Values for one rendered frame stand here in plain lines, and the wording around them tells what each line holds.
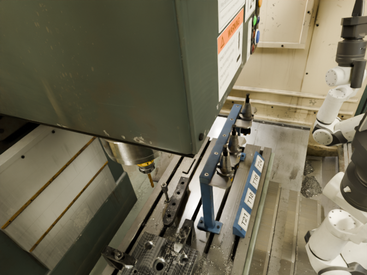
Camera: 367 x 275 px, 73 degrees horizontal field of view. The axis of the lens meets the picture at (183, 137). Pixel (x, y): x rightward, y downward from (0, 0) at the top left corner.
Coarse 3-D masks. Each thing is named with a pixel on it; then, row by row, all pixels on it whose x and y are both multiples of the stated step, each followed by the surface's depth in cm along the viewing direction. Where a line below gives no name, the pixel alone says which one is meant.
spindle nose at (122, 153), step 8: (104, 144) 53; (112, 144) 51; (120, 144) 50; (128, 144) 50; (112, 152) 53; (120, 152) 51; (128, 152) 51; (136, 152) 51; (144, 152) 52; (152, 152) 53; (160, 152) 55; (120, 160) 54; (128, 160) 53; (136, 160) 53; (144, 160) 53
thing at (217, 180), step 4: (212, 176) 86; (216, 176) 86; (220, 176) 86; (224, 176) 86; (212, 180) 85; (216, 180) 85; (220, 180) 84; (224, 180) 84; (228, 180) 84; (208, 184) 84; (212, 184) 84; (216, 184) 83; (220, 184) 83; (224, 184) 83; (228, 184) 83; (224, 188) 82
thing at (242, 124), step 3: (237, 120) 109; (240, 120) 108; (243, 120) 108; (237, 123) 107; (240, 123) 107; (243, 123) 106; (246, 123) 106; (249, 123) 106; (237, 126) 106; (240, 126) 105; (243, 126) 105; (246, 126) 105; (249, 126) 105
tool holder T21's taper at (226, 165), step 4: (228, 152) 83; (224, 156) 82; (228, 156) 82; (220, 160) 85; (224, 160) 83; (228, 160) 83; (220, 164) 86; (224, 164) 84; (228, 164) 84; (220, 168) 86; (224, 168) 85; (228, 168) 85
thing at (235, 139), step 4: (236, 132) 91; (232, 136) 90; (236, 136) 90; (232, 140) 91; (236, 140) 91; (228, 144) 93; (232, 144) 92; (236, 144) 92; (228, 148) 94; (232, 148) 93; (236, 148) 93
